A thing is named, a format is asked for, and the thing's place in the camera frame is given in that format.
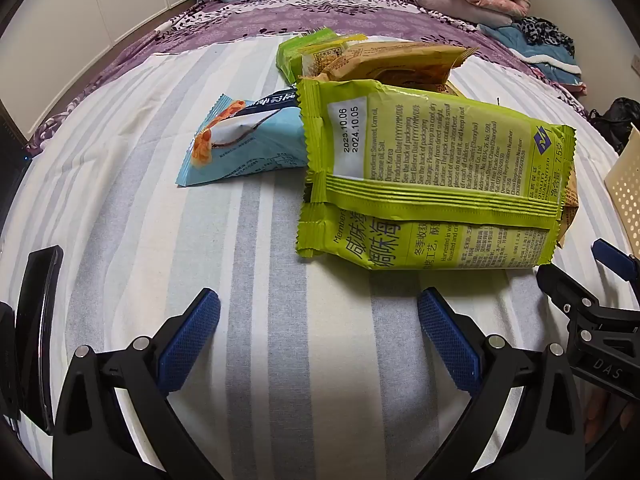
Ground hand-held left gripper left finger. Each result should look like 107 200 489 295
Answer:
52 287 222 480

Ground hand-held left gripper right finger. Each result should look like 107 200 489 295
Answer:
415 287 587 480

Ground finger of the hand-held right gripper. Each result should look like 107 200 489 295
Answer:
537 262 601 316
592 240 640 283

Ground cream perforated plastic basket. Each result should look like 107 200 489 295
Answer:
604 125 640 256

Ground green snack packet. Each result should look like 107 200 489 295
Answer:
552 162 581 250

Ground green seaweed packet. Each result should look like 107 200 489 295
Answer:
296 77 576 223
295 200 563 272

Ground light blue snack packet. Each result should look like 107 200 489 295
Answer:
175 89 308 188

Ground brown snack packet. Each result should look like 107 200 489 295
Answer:
312 40 481 93

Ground green rice cracker packet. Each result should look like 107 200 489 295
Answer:
276 27 338 86

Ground yellow snack packet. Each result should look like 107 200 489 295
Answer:
298 33 368 78

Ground person's right hand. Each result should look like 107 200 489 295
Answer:
582 387 626 448

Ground grey striped cloth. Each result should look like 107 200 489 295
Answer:
0 35 640 480

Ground black leather bag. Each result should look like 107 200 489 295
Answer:
587 97 640 153

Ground black phone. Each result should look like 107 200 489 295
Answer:
12 245 65 436

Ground blue fleece garment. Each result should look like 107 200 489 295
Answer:
477 22 583 86

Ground leopard print cloth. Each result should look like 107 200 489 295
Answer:
515 16 576 53

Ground pink floral folded quilt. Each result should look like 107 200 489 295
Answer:
465 0 533 21

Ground purple floral bedsheet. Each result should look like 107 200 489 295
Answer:
27 0 586 156

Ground white wardrobe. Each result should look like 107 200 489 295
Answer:
0 0 198 141

